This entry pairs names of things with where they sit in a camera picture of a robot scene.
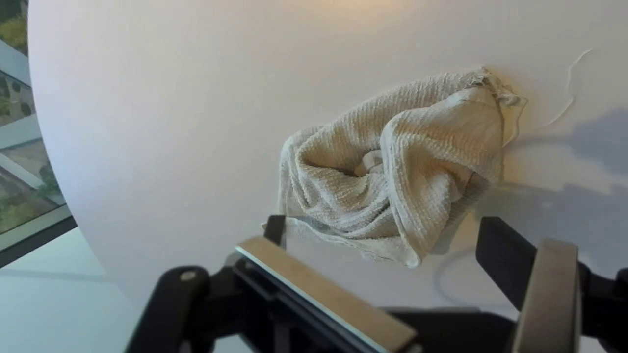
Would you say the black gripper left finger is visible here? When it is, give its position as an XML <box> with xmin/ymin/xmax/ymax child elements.
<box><xmin>123</xmin><ymin>214</ymin><xmax>421</xmax><ymax>353</ymax></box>

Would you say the loose white thread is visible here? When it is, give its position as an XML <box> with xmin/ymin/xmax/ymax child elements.
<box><xmin>543</xmin><ymin>45</ymin><xmax>596</xmax><ymax>129</ymax></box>

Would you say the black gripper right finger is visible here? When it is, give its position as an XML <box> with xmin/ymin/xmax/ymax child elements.
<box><xmin>474</xmin><ymin>214</ymin><xmax>628</xmax><ymax>353</ymax></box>

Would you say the cream terry cloth towel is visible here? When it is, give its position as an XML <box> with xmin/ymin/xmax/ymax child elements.
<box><xmin>276</xmin><ymin>65</ymin><xmax>529</xmax><ymax>270</ymax></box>

